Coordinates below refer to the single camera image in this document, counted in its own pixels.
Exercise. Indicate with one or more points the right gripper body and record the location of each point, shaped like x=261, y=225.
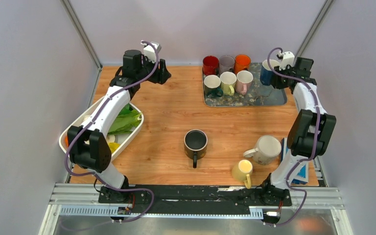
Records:
x=280, y=82

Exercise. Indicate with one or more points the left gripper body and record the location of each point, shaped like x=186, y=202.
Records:
x=158, y=77

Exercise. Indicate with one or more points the navy blue mug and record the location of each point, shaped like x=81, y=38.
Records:
x=266, y=73

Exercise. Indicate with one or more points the pink faceted mug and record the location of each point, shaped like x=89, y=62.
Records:
x=244, y=81

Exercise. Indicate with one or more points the orange mug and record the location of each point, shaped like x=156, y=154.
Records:
x=242, y=63

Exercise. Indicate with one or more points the red mug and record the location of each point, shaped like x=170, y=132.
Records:
x=210, y=65

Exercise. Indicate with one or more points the dark green mug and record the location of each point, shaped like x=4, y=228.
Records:
x=211, y=85

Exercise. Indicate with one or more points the light green faceted mug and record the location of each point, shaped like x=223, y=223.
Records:
x=228, y=81

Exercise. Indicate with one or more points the lilac grey mug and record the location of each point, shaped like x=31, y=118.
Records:
x=226, y=64

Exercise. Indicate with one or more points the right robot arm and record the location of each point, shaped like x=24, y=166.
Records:
x=310, y=133

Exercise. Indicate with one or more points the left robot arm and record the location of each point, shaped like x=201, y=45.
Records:
x=88, y=147

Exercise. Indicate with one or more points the cream white mug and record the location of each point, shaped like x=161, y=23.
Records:
x=265, y=151

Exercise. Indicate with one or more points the black mug with gold rim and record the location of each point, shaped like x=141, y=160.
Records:
x=195, y=145

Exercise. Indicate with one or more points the yellow mug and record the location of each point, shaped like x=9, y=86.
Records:
x=242, y=172

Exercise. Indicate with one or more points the floral blue tray mat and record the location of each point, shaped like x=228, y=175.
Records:
x=257, y=95

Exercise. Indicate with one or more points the green leafy vegetable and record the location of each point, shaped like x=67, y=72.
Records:
x=124, y=122

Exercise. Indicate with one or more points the white oval vegetable dish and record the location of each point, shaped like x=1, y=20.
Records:
x=122, y=139

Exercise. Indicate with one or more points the blue and white box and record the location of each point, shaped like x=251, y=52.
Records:
x=302, y=176

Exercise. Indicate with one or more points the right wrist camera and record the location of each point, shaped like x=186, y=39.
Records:
x=286, y=59

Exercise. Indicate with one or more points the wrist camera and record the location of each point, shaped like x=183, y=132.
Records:
x=151, y=52
x=286, y=59

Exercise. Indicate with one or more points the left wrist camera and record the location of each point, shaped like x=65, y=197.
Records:
x=151, y=52

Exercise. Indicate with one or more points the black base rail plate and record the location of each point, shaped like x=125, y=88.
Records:
x=201, y=200

